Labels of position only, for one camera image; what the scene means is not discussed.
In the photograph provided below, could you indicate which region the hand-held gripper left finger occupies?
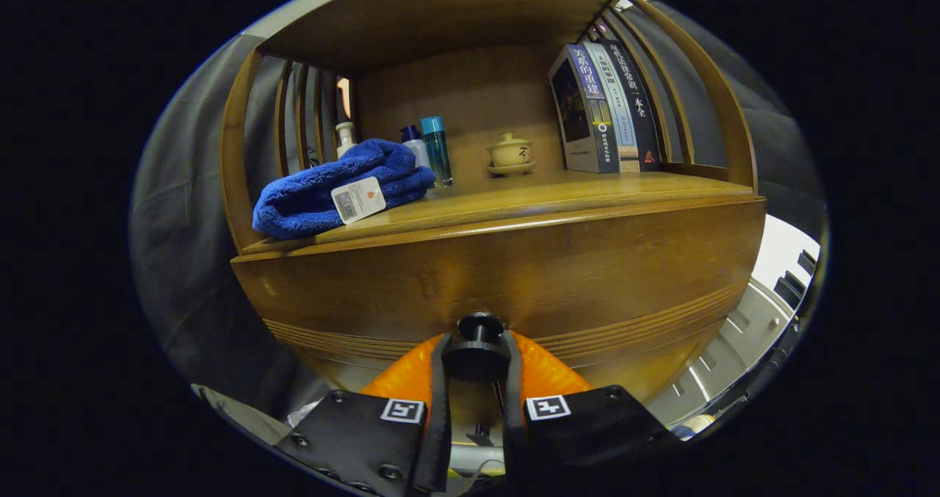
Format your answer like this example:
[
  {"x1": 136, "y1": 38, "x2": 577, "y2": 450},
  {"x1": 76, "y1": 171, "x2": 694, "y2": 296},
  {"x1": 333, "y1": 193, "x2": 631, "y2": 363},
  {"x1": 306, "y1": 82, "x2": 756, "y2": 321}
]
[{"x1": 275, "y1": 333, "x2": 452, "y2": 497}]

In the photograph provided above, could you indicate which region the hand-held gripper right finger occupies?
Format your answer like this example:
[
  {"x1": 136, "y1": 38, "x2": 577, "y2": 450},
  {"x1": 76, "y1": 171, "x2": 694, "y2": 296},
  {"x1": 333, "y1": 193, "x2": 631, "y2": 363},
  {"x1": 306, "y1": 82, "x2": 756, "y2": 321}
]
[{"x1": 502, "y1": 330, "x2": 684, "y2": 497}]

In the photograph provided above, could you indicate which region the black drawer knob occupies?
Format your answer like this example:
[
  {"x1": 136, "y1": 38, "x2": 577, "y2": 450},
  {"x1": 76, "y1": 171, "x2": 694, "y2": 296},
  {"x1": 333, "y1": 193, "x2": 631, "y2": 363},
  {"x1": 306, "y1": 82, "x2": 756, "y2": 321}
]
[{"x1": 441, "y1": 312, "x2": 511, "y2": 382}]

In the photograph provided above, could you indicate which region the wooden drawer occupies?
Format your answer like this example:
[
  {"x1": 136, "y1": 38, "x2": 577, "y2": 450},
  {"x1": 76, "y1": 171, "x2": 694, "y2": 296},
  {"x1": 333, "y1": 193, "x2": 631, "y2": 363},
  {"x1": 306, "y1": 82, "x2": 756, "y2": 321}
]
[{"x1": 231, "y1": 196, "x2": 767, "y2": 410}]

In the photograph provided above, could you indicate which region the wooden countertop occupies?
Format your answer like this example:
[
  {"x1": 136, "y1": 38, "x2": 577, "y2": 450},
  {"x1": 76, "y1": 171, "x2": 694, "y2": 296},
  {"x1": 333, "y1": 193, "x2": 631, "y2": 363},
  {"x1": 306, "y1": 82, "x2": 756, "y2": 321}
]
[{"x1": 242, "y1": 170, "x2": 764, "y2": 255}]

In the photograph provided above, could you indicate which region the wooden cabinet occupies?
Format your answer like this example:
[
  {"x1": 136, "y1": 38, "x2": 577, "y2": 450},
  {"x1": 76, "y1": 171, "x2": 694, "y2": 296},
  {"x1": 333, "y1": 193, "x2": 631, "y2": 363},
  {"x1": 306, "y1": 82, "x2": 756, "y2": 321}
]
[{"x1": 220, "y1": 0, "x2": 768, "y2": 410}]

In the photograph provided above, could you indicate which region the blue folded towel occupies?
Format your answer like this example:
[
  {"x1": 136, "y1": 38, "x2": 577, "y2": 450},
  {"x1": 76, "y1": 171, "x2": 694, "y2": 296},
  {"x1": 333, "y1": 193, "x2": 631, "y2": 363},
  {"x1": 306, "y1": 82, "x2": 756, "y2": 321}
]
[{"x1": 252, "y1": 139, "x2": 436, "y2": 241}]

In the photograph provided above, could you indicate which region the white side table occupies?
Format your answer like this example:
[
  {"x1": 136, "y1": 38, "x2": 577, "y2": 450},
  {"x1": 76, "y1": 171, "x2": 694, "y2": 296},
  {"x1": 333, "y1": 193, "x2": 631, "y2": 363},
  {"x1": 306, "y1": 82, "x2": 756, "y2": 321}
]
[{"x1": 646, "y1": 214, "x2": 820, "y2": 428}]

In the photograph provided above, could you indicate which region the white bottle with blue cap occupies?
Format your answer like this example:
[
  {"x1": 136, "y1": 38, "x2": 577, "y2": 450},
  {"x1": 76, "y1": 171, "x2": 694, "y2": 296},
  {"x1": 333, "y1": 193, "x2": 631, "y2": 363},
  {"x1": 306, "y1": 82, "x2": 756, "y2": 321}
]
[{"x1": 400, "y1": 125, "x2": 433, "y2": 171}]

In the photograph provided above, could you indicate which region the teal clear bottle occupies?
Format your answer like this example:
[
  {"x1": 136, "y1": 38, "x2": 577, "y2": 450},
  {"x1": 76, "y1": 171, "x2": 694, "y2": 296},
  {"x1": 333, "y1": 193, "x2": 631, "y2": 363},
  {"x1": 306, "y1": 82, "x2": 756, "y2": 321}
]
[{"x1": 420, "y1": 115, "x2": 453, "y2": 188}]

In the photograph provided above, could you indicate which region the beige lidded teacup with saucer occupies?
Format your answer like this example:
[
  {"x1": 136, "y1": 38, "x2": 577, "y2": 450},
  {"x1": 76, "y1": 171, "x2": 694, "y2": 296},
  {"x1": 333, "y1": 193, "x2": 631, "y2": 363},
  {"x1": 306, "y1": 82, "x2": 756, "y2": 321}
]
[{"x1": 486, "y1": 132, "x2": 537, "y2": 177}]

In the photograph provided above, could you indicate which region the book with black spine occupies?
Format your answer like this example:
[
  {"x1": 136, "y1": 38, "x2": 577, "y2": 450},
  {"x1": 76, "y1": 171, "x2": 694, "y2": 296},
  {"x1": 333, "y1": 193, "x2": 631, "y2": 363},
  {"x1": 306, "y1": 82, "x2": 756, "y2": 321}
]
[{"x1": 602, "y1": 38, "x2": 664, "y2": 173}]

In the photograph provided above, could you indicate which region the book with blue spine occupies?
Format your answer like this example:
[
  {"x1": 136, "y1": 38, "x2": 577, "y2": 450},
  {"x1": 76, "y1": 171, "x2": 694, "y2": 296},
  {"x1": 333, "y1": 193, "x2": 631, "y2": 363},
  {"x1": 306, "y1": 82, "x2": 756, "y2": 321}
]
[{"x1": 549, "y1": 43, "x2": 621, "y2": 175}]

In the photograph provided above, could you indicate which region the book with pale spine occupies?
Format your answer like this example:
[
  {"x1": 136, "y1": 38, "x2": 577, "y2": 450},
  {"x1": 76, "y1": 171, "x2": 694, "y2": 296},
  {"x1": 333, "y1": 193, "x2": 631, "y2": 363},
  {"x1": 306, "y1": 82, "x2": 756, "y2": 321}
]
[{"x1": 584, "y1": 40, "x2": 640, "y2": 173}]

